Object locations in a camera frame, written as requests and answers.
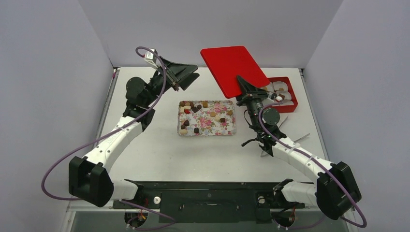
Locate floral rectangular tray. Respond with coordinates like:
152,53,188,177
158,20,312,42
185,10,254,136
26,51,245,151
177,100,237,136

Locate metal serving tongs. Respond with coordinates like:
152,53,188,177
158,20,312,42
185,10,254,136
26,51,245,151
260,116,310,158

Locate red chocolate box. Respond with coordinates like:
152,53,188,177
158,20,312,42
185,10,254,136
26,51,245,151
262,77,298,113

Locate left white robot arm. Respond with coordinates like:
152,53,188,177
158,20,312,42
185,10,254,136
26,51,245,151
69,58,199,208

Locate white swirl oval chocolate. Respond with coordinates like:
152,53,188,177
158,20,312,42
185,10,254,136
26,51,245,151
179,129,188,135

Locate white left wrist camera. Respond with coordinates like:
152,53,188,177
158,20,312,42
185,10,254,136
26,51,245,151
144,48,158,69

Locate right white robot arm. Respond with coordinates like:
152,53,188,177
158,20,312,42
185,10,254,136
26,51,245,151
236,75,362,220

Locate red box lid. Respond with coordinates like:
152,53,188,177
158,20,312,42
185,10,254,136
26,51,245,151
200,46,269,99

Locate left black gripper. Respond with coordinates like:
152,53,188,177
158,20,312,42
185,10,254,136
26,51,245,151
144,57,199,107

